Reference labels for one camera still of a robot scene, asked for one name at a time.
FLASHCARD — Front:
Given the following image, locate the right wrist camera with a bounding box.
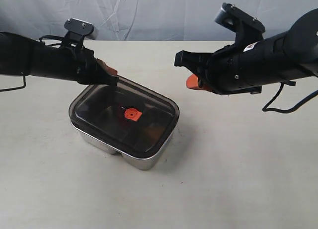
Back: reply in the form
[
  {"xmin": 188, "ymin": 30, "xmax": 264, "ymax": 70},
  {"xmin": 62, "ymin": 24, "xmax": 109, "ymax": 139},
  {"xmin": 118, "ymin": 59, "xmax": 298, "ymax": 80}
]
[{"xmin": 214, "ymin": 2, "xmax": 265, "ymax": 47}]

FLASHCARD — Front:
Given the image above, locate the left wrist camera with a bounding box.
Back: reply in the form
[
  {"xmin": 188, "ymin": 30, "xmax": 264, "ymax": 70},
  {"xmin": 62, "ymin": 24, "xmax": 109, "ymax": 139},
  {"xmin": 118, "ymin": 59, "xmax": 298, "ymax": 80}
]
[{"xmin": 61, "ymin": 18, "xmax": 98, "ymax": 49}]

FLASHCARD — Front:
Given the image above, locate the white backdrop cloth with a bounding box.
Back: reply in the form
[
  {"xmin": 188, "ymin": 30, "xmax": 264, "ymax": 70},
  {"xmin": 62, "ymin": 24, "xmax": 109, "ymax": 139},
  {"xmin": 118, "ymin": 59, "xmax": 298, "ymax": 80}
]
[{"xmin": 0, "ymin": 0, "xmax": 318, "ymax": 41}]

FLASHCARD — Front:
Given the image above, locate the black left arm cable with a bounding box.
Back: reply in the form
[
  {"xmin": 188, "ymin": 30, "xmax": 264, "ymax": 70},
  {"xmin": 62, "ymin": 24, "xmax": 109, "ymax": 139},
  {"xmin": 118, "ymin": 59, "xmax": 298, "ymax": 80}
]
[{"xmin": 0, "ymin": 35, "xmax": 68, "ymax": 92}]

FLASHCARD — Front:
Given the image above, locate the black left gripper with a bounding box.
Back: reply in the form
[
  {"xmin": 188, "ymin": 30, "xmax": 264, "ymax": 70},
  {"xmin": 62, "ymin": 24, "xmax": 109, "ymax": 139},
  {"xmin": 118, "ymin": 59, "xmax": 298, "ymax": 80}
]
[{"xmin": 59, "ymin": 42, "xmax": 118, "ymax": 85}]

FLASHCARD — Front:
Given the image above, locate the transparent lid with orange seal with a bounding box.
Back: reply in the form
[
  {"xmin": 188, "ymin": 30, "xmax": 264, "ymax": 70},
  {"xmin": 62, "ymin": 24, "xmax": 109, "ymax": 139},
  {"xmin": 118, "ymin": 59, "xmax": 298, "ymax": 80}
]
[{"xmin": 69, "ymin": 76, "xmax": 179, "ymax": 159}]

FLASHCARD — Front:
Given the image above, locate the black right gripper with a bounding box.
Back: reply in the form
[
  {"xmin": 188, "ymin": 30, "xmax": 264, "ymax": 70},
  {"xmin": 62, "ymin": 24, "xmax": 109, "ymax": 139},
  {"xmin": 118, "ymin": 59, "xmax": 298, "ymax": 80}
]
[{"xmin": 174, "ymin": 42, "xmax": 263, "ymax": 95}]

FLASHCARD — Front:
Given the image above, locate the red toy sausage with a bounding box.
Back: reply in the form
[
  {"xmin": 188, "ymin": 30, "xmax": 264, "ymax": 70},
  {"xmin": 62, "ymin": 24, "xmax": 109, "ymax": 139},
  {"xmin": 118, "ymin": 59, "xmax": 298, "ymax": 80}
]
[{"xmin": 114, "ymin": 106, "xmax": 131, "ymax": 129}]

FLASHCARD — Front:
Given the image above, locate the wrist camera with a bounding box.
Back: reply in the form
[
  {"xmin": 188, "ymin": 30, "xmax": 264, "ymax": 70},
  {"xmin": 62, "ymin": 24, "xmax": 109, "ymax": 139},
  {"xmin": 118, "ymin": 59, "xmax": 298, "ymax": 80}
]
[
  {"xmin": 214, "ymin": 2, "xmax": 265, "ymax": 47},
  {"xmin": 61, "ymin": 18, "xmax": 98, "ymax": 49}
]

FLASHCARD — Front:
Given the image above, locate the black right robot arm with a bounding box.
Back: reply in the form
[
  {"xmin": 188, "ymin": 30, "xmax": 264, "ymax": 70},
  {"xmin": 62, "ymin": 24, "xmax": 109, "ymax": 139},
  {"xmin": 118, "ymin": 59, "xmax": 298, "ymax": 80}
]
[{"xmin": 174, "ymin": 4, "xmax": 318, "ymax": 95}]

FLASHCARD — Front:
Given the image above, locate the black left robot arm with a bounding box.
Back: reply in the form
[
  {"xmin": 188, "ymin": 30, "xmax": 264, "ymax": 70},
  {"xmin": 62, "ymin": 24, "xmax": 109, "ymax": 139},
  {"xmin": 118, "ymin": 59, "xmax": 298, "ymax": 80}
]
[{"xmin": 0, "ymin": 32, "xmax": 119, "ymax": 85}]

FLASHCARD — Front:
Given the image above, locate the stainless steel lunch box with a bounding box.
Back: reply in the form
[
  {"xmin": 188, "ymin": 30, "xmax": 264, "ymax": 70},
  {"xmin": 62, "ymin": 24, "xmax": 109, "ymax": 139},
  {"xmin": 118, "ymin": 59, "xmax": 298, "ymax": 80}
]
[{"xmin": 70, "ymin": 120, "xmax": 174, "ymax": 171}]

